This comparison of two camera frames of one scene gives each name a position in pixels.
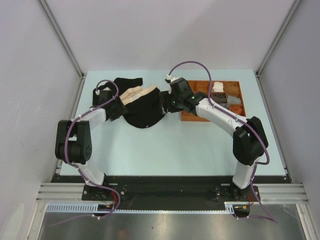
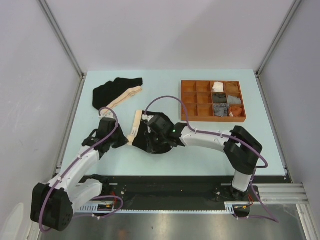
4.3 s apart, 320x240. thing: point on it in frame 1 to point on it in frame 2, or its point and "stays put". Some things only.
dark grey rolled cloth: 219,98 stays put
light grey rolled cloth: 233,100 stays put
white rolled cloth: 218,87 stays put
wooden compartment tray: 227,95 stays put
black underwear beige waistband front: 144,106 to 141,137
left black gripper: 121,109 to 123,140
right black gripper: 165,96 to 152,131
